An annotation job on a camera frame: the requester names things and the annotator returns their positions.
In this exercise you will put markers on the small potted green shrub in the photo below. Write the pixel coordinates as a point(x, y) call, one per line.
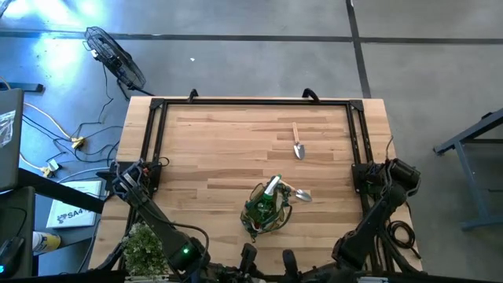
point(141, 251)

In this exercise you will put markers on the black floor bar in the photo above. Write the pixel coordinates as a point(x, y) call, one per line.
point(19, 87)

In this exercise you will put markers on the black floor fan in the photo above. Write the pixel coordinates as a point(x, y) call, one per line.
point(118, 61)

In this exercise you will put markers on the blue metal table frame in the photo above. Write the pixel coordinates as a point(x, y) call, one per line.
point(471, 182)

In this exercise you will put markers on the black desk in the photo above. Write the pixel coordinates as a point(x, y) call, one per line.
point(25, 216)

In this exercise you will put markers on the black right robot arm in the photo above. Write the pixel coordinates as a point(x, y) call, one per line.
point(365, 232)

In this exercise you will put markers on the yellow white spray can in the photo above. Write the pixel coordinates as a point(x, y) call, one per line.
point(45, 241)

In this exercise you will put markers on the clear plastic bag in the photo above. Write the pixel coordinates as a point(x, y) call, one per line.
point(6, 127)

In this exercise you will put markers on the green spray bottle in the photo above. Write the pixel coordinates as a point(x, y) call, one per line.
point(271, 188)

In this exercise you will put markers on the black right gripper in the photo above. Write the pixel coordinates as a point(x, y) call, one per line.
point(291, 263)

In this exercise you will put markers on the black slanted desk beam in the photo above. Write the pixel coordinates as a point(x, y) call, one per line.
point(59, 192)

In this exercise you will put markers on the black aluminium table frame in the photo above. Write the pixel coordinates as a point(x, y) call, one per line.
point(255, 101)

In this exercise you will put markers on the white printed cardboard box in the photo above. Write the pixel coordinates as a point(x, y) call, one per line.
point(74, 204)

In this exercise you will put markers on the yellow power plug block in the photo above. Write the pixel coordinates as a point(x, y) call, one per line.
point(77, 142)

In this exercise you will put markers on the white power adapter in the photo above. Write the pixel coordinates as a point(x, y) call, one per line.
point(50, 168)

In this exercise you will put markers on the beige green-trimmed gardening bag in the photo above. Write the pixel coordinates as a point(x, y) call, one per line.
point(283, 212)

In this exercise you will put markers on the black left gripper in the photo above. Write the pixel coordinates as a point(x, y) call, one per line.
point(248, 257)

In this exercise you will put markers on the black computer mouse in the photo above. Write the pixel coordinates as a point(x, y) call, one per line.
point(9, 255)

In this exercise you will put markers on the black table clamp hook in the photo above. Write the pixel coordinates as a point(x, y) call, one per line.
point(193, 91)
point(309, 90)

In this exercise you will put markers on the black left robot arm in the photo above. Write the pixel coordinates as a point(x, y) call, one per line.
point(157, 224)

